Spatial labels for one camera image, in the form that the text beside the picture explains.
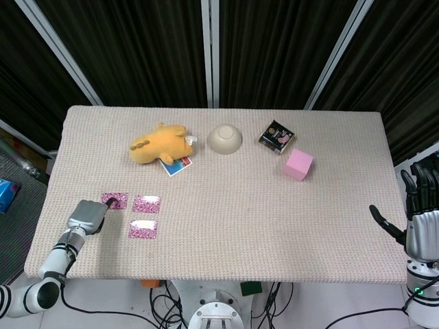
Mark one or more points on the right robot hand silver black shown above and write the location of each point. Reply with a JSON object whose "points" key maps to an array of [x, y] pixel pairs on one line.
{"points": [[423, 233]]}

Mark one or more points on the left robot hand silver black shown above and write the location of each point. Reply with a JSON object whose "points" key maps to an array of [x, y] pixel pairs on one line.
{"points": [[85, 216]]}

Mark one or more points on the red patterned cloth pouch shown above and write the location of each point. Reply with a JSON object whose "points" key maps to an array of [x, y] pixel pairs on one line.
{"points": [[146, 204]]}

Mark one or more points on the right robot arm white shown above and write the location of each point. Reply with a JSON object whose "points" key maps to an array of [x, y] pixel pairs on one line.
{"points": [[422, 301]]}

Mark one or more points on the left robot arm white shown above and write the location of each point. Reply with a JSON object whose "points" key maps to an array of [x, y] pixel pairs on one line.
{"points": [[55, 257]]}

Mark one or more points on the dark grey floor mat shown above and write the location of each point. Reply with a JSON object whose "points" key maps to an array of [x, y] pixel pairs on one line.
{"points": [[24, 233]]}

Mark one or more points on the blue tissue pack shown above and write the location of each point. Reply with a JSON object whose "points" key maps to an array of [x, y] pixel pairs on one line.
{"points": [[7, 197]]}

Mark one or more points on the orange box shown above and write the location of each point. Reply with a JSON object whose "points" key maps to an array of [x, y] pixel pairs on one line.
{"points": [[150, 284]]}

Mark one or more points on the yellow plush toy animal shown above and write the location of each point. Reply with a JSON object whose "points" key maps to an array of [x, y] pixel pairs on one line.
{"points": [[154, 147]]}

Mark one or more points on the blue red postcard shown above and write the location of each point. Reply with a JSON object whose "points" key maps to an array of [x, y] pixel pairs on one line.
{"points": [[178, 168]]}

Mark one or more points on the pink cube block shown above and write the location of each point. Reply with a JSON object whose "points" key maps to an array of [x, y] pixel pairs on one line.
{"points": [[297, 166]]}

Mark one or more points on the beige waffle tablecloth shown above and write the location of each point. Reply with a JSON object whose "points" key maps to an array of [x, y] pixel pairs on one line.
{"points": [[240, 222]]}

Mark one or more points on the black pleated curtain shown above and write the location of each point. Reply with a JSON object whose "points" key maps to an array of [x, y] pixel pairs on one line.
{"points": [[31, 68], [137, 51], [274, 51], [404, 68]]}

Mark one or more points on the beige upturned bowl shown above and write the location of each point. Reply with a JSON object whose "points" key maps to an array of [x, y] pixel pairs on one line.
{"points": [[224, 138]]}

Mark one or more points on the white robot torso base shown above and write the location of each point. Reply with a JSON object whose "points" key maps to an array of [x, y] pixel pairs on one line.
{"points": [[217, 312]]}

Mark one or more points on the black tin can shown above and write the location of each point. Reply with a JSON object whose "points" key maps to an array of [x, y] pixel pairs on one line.
{"points": [[277, 137]]}

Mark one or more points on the dark green box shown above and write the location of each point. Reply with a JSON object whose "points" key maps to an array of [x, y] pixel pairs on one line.
{"points": [[251, 289]]}

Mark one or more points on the white metal frame post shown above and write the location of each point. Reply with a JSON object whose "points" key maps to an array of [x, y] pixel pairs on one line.
{"points": [[27, 138], [210, 51], [61, 51], [416, 154], [337, 51]]}

